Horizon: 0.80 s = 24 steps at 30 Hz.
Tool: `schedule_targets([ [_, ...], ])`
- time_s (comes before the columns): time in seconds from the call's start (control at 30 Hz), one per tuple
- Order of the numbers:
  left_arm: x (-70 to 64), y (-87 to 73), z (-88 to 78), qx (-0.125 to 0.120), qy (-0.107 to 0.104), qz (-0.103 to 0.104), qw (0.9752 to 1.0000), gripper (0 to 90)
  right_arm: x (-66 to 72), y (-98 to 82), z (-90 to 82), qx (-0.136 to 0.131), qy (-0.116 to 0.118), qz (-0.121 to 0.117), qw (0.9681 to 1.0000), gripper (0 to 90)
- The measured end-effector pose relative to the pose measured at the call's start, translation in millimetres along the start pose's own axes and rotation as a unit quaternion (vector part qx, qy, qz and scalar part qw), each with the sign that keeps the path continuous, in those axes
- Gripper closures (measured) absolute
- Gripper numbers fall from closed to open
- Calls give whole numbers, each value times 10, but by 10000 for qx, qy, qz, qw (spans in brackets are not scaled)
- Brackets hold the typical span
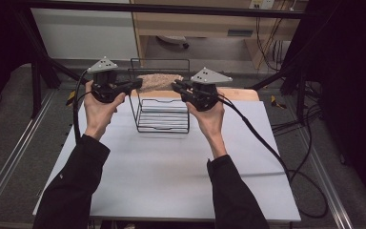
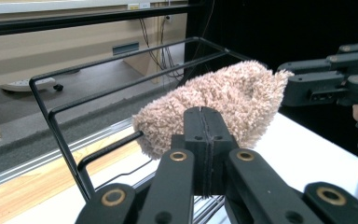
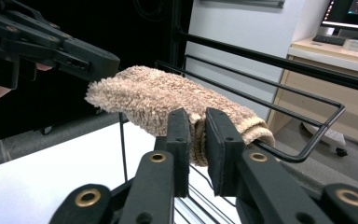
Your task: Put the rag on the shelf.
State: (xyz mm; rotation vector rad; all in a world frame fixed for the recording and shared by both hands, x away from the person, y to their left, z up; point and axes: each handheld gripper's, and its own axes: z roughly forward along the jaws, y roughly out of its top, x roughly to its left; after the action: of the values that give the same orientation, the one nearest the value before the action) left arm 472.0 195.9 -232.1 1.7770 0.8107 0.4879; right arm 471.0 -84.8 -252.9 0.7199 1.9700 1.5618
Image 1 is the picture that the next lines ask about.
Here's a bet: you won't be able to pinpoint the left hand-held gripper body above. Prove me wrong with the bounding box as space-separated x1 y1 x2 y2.
86 55 132 104

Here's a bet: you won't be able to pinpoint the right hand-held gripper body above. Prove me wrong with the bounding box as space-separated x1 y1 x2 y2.
184 66 234 113

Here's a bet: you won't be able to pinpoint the beige towel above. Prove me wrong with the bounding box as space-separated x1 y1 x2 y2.
136 73 184 94

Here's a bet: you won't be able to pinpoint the black wire rack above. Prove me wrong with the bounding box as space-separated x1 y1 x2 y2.
127 57 192 135

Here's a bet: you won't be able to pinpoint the person's left hand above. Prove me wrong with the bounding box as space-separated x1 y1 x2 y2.
83 79 127 141

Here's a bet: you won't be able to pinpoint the person's right hand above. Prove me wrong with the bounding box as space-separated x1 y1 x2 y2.
185 92 228 147

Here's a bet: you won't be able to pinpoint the wooden board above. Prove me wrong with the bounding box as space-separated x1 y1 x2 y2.
129 88 260 102

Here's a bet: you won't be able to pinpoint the yellow black tape strip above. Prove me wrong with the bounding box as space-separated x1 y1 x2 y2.
65 90 77 107
270 94 288 110

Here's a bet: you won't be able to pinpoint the grey chair base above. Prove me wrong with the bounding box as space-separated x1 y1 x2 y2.
156 34 191 50

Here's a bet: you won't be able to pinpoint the wooden desk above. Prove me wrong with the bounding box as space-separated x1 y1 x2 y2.
130 0 310 70

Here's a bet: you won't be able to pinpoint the white panel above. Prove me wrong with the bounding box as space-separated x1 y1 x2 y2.
30 8 139 60

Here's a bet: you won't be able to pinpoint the black metal stand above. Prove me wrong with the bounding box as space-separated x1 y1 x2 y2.
249 60 309 126
12 6 84 119

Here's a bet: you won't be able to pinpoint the black curtain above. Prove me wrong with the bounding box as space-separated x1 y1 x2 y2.
294 0 366 218
0 0 42 122

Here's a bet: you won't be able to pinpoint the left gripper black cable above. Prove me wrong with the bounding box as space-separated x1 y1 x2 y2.
71 70 93 144

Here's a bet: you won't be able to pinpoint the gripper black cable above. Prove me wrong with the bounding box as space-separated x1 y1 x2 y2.
71 70 93 144
217 94 329 219

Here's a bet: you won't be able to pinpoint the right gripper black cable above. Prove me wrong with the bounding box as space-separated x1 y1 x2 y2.
217 94 329 219

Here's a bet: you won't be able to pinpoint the black metal frame bar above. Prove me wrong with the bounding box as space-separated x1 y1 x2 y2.
18 0 310 19

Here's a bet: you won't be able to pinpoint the bundle of hanging cables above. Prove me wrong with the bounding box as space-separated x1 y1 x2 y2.
254 16 285 73

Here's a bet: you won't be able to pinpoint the black floor cables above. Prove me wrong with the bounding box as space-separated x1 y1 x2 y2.
270 80 323 136

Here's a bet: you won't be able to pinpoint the white wall socket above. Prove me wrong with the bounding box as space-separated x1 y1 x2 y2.
248 0 276 10

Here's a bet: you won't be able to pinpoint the aluminium rail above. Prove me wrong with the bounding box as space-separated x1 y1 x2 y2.
0 90 58 220
294 127 355 229

